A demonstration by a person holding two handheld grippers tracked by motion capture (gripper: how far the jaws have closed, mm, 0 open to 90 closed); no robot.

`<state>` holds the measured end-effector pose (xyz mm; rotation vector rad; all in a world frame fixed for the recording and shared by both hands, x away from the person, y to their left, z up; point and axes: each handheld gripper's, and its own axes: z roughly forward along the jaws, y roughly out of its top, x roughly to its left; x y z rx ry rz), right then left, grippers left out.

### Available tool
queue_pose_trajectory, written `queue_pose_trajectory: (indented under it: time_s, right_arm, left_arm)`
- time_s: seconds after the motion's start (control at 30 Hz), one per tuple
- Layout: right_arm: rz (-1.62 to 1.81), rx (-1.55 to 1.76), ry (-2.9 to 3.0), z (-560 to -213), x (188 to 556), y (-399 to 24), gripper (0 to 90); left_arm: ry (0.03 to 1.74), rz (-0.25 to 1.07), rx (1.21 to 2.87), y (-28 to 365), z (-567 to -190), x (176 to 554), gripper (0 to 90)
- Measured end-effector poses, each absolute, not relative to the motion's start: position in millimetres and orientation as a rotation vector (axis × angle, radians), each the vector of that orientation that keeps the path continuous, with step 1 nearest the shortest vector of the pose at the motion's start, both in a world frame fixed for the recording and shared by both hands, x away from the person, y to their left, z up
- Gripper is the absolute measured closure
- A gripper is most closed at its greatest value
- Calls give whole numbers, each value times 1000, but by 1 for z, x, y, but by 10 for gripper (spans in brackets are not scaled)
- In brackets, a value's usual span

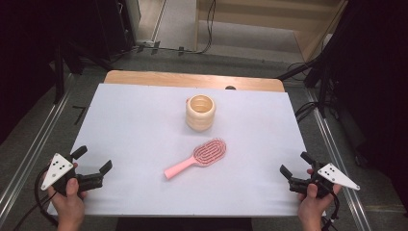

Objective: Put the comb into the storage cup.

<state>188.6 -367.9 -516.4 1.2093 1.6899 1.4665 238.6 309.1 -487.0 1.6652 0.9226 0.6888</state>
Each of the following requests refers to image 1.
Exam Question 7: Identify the pink hairbrush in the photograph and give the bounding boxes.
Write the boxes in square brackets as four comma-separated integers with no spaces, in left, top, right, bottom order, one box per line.
[164,138,227,180]

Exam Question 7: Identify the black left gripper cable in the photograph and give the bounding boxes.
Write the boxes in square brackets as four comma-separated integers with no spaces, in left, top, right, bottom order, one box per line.
[13,167,61,231]

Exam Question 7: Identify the wooden table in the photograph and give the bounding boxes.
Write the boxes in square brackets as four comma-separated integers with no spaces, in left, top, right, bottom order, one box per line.
[104,70,286,93]

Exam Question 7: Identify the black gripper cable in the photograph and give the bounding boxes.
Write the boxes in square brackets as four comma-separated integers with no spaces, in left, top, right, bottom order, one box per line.
[320,189,341,231]
[13,167,61,231]

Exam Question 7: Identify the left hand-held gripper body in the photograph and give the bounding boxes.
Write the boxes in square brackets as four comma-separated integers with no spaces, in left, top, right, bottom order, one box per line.
[40,153,105,197]

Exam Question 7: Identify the person's right hand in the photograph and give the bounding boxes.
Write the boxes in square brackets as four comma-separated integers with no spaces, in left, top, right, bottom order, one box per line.
[296,167,343,231]

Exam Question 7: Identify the person's left hand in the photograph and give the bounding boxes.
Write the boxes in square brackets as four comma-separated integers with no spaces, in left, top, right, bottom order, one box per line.
[47,162,89,231]

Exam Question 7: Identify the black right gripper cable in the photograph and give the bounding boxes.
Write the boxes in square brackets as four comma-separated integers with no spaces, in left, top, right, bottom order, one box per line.
[320,189,341,231]

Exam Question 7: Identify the cream ribbed cup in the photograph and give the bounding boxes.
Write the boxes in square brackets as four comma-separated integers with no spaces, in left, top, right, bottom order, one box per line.
[185,93,217,133]

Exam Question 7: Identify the hanging black cable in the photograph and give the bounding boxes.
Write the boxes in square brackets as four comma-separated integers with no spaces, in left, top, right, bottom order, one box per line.
[153,0,217,56]

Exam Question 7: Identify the black cabinet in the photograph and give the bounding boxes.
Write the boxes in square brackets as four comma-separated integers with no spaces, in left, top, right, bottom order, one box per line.
[94,0,138,62]

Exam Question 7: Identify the aluminium floor rail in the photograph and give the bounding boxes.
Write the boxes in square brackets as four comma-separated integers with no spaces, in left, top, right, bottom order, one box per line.
[302,87,373,231]
[0,74,75,219]

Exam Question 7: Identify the black floor cable bundle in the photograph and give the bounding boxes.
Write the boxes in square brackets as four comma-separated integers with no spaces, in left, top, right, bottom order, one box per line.
[293,100,321,124]

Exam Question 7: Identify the white power strip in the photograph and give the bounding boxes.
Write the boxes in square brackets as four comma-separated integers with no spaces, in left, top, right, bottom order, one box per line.
[136,38,157,48]

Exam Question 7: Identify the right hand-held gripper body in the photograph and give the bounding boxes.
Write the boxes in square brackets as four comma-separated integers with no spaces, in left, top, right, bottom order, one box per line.
[288,160,361,199]

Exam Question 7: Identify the black metal stand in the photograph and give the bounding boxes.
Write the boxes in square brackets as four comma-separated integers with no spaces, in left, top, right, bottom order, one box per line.
[52,39,112,105]
[277,54,338,119]

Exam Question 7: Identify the white board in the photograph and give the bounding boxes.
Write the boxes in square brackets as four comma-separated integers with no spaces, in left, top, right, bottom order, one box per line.
[47,83,327,218]

